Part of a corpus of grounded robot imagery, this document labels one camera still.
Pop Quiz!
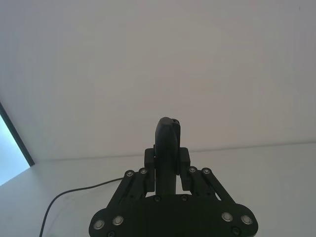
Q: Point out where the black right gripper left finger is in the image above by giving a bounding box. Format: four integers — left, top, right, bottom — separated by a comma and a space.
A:
90, 117, 177, 231

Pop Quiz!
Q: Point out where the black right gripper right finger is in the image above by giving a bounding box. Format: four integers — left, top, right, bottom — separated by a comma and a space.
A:
172, 119, 258, 230

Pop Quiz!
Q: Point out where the thin dark cable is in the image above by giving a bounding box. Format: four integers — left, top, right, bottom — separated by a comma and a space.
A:
38, 179, 123, 237

